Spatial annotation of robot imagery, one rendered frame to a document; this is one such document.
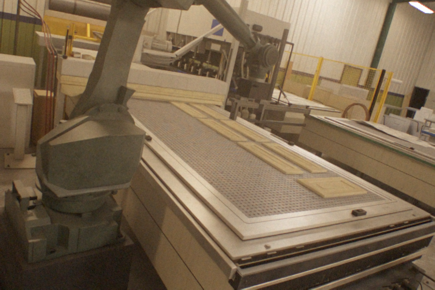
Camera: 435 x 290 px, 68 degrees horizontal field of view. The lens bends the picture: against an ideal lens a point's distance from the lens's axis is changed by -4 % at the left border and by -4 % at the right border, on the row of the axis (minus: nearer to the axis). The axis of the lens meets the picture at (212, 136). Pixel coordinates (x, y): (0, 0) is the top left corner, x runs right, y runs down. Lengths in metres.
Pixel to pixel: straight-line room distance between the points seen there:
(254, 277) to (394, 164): 4.33
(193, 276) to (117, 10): 1.50
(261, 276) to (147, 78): 3.20
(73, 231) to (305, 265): 1.15
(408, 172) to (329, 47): 7.93
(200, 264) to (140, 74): 2.93
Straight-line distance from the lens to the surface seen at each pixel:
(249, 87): 2.52
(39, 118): 4.69
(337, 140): 6.15
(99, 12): 7.64
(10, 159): 4.27
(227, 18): 2.26
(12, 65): 4.37
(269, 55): 2.52
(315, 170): 2.83
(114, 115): 1.96
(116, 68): 2.05
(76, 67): 4.06
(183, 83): 4.50
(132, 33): 2.08
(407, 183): 5.54
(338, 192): 2.49
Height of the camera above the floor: 1.66
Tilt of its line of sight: 15 degrees down
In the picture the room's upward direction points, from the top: 13 degrees clockwise
